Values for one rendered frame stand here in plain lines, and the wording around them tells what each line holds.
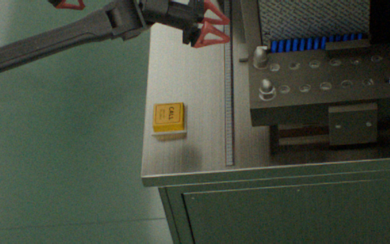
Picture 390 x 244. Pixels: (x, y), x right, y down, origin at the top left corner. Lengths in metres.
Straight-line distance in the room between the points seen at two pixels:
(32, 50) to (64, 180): 1.37
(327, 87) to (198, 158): 0.33
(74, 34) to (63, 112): 1.55
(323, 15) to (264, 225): 0.52
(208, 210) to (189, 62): 0.37
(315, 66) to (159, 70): 0.42
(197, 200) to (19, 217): 1.22
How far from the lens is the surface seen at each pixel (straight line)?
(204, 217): 2.10
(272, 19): 1.98
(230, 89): 2.11
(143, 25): 1.92
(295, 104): 1.89
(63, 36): 1.89
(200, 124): 2.05
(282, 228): 2.15
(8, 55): 1.88
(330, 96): 1.90
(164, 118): 2.04
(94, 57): 3.59
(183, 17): 1.94
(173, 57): 2.21
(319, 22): 1.99
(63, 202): 3.15
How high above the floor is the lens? 2.44
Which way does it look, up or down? 48 degrees down
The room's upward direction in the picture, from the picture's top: 12 degrees counter-clockwise
